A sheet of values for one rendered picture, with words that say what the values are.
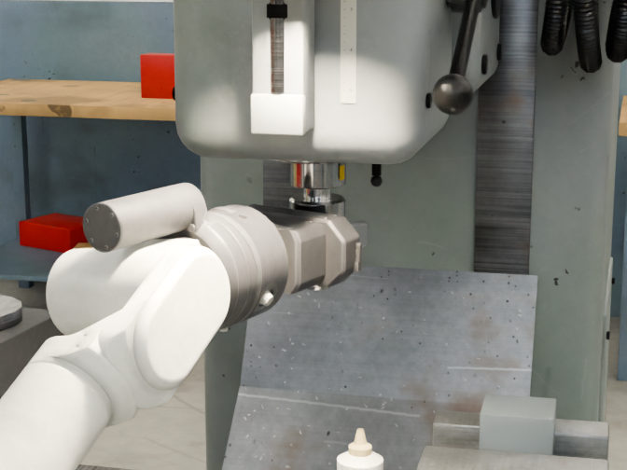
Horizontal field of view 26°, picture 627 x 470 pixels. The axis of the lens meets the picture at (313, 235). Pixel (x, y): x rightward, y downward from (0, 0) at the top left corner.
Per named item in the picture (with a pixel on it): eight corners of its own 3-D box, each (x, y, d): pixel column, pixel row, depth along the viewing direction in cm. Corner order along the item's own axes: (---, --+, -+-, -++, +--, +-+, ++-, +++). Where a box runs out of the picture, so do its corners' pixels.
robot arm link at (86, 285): (267, 328, 100) (171, 367, 91) (154, 326, 106) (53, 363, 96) (248, 176, 98) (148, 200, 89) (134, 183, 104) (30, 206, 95)
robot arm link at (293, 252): (363, 195, 107) (279, 220, 97) (362, 312, 109) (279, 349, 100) (233, 180, 114) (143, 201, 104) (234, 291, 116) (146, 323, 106)
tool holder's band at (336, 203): (355, 207, 114) (355, 195, 114) (327, 216, 111) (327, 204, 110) (308, 200, 117) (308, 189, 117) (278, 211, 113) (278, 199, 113)
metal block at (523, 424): (550, 488, 111) (553, 419, 110) (478, 482, 113) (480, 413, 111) (553, 464, 116) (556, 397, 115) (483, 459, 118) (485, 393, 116)
